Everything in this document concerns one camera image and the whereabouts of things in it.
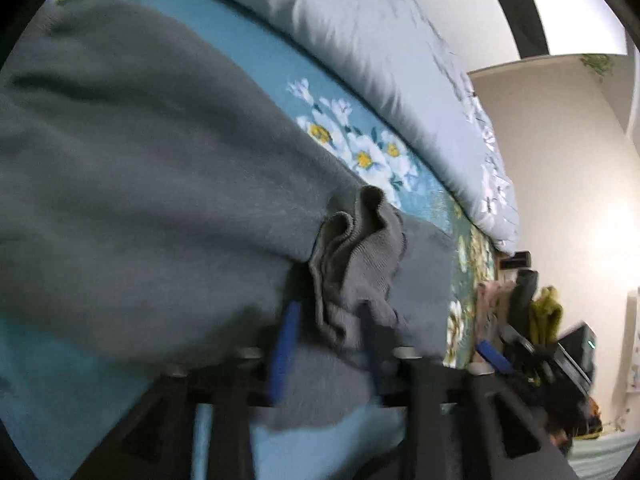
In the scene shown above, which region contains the blue floral bed sheet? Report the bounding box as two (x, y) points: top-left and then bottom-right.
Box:
(0, 0), (501, 480)

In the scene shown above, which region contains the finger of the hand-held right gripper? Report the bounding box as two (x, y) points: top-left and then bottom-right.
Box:
(476, 324), (551, 386)

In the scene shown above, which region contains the grey sweater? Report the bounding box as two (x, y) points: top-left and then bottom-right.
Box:
(0, 0), (457, 433)

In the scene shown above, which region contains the yellow-green garment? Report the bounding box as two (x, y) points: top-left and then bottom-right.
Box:
(529, 286), (564, 347)

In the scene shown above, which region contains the pale green mat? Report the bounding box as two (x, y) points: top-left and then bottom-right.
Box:
(567, 432), (640, 480)

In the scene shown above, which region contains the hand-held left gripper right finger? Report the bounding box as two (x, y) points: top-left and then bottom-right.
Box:
(360, 304), (577, 480)

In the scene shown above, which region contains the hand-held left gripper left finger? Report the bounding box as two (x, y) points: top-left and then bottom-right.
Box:
(75, 302), (303, 480)

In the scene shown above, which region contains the pale grey floral quilt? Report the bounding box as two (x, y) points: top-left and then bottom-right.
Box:
(170, 0), (521, 255)

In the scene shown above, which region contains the black chair back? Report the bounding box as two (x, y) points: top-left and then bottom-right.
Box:
(507, 269), (541, 333)

